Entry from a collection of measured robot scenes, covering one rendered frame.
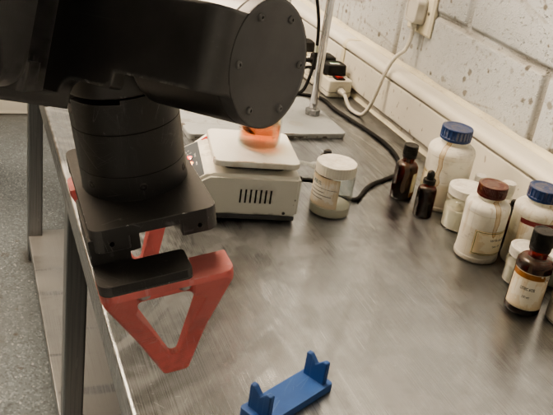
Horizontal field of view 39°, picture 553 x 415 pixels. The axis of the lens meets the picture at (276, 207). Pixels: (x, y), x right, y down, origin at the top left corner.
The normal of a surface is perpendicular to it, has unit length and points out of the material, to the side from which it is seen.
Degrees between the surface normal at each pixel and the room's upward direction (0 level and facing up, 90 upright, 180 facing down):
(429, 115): 90
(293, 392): 0
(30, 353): 0
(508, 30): 90
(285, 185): 90
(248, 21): 84
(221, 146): 0
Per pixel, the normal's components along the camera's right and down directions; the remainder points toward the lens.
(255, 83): 0.81, 0.25
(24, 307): 0.14, -0.89
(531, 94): -0.93, 0.04
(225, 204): 0.17, 0.45
